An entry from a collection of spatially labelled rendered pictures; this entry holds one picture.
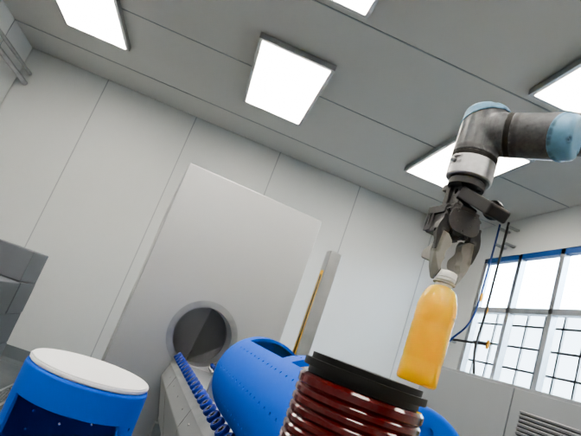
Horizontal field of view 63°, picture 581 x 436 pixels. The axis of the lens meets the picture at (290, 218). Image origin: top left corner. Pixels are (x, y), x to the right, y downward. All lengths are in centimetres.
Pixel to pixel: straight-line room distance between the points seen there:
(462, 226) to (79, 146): 560
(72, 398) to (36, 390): 8
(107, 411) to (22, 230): 513
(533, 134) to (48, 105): 595
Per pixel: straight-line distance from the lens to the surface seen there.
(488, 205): 91
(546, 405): 294
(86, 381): 113
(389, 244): 640
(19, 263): 441
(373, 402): 23
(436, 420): 84
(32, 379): 118
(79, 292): 596
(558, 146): 100
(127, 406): 117
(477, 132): 103
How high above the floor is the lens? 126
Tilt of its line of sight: 13 degrees up
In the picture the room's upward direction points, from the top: 20 degrees clockwise
